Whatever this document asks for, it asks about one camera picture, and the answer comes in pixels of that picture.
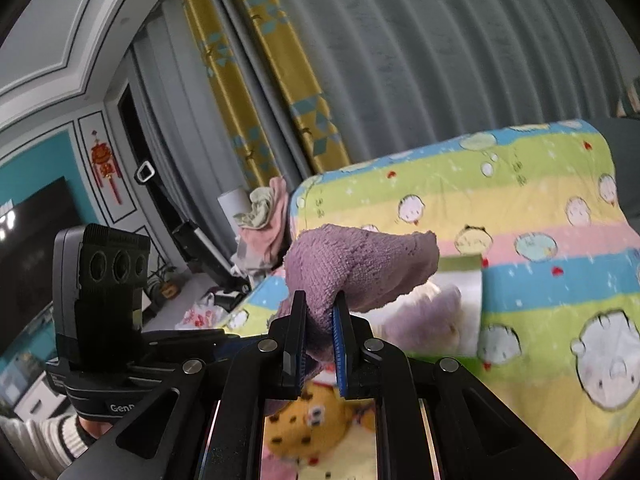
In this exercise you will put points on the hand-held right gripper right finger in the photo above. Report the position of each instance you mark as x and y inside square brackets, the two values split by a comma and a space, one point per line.
[341, 355]

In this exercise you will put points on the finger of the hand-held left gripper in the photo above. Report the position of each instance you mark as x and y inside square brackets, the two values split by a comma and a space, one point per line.
[185, 336]

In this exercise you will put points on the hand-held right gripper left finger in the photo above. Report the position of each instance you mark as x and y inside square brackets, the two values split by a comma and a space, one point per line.
[300, 360]

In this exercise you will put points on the yellow spotted plush toy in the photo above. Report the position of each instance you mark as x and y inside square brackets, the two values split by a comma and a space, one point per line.
[300, 435]

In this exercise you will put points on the purple fluffy towel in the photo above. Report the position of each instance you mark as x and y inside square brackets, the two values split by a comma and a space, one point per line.
[350, 270]

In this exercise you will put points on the green and white storage box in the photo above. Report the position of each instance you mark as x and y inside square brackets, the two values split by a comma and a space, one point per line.
[465, 305]

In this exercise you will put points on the person's left forearm striped sleeve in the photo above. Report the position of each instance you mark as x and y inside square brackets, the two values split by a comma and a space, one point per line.
[47, 435]

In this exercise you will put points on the person's left hand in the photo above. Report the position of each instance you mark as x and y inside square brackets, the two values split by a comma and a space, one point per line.
[96, 429]

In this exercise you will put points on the white red-printed plastic bag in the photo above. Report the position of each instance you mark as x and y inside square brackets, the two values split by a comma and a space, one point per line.
[202, 316]

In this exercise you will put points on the black television screen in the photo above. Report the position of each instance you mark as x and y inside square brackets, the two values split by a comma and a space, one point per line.
[30, 260]

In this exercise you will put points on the pile of pink clothes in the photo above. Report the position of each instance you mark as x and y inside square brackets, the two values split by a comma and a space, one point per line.
[262, 225]

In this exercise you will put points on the white cylinder bin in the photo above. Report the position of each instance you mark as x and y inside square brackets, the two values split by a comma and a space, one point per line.
[231, 207]

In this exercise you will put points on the grey drape curtain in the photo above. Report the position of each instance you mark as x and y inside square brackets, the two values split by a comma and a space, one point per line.
[170, 125]

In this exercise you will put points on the striped cartoon printed blanket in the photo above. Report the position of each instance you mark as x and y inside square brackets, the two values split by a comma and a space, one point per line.
[525, 240]

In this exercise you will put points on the yellow patterned curtain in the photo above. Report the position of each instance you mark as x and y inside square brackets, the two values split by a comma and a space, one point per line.
[295, 85]
[225, 110]

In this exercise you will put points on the grey pleated sheer curtain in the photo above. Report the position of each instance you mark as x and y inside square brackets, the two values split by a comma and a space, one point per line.
[450, 50]

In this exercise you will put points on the grey sofa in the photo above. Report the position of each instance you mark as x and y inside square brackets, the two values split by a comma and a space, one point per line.
[625, 180]

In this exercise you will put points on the black folding frame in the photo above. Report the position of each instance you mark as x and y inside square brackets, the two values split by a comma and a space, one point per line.
[200, 247]

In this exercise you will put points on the red knot wall ornament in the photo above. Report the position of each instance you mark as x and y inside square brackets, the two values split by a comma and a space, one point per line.
[104, 160]

